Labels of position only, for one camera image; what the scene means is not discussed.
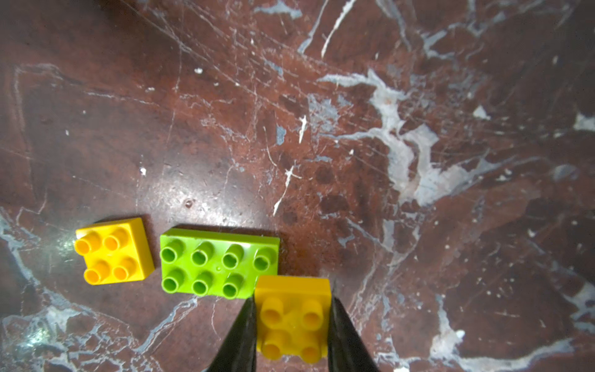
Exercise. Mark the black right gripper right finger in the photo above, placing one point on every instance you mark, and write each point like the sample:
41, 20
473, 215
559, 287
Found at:
346, 350

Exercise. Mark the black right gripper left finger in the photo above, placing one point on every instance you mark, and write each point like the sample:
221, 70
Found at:
239, 349

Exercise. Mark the yellow lego brick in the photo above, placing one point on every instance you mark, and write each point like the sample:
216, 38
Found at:
293, 317
115, 252

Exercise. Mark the long green lego brick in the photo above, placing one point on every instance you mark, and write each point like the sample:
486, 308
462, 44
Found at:
226, 265

